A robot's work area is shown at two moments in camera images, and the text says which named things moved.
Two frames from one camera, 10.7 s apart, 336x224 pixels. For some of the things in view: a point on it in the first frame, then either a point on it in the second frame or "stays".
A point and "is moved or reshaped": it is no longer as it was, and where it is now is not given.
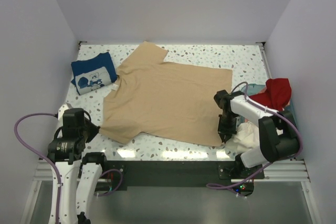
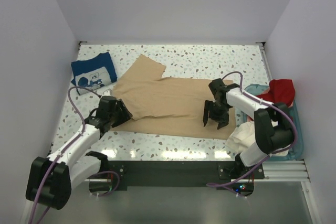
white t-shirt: [246, 138] stays
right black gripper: [221, 130] to [222, 119]
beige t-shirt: [171, 99] is moved or reshaped
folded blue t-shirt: [91, 74] stays
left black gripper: [94, 129] to [124, 114]
